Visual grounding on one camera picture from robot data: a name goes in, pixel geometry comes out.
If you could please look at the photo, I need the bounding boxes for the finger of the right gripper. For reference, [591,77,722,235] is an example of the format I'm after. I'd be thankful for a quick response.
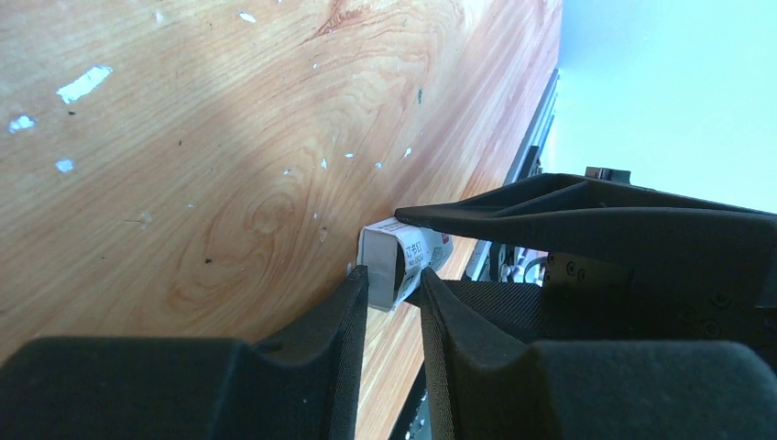
[395,173,776,286]

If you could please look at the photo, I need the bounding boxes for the white staple box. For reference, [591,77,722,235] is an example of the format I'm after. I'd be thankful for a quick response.
[356,217,454,312]

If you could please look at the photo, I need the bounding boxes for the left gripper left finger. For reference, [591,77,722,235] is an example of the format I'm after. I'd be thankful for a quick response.
[1,266,368,439]

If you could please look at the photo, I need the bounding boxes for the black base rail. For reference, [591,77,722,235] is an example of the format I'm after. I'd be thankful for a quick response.
[389,69,560,439]

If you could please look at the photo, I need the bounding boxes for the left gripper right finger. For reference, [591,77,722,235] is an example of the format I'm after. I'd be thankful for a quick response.
[420,269,776,439]

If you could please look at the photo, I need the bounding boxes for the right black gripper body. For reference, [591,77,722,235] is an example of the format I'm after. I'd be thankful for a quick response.
[446,253,776,368]

